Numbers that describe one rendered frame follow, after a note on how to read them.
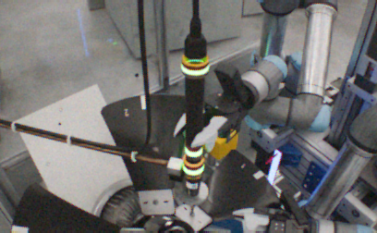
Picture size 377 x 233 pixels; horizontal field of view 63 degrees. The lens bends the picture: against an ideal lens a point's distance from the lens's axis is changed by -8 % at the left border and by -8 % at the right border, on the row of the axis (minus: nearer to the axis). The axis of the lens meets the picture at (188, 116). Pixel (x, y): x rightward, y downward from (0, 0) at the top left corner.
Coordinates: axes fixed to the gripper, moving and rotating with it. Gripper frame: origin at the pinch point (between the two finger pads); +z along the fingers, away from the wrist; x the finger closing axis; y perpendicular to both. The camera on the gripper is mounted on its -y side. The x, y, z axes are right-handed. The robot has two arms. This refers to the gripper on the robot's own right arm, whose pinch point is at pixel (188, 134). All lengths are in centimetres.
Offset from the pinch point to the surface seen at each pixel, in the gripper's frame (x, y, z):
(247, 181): -4.5, 31.3, -20.6
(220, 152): 16, 46, -37
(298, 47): 92, 147, -315
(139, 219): 8.7, 29.3, 8.2
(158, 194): 6.9, 22.6, 2.8
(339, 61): 41, 148, -320
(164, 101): 15.1, 5.6, -9.5
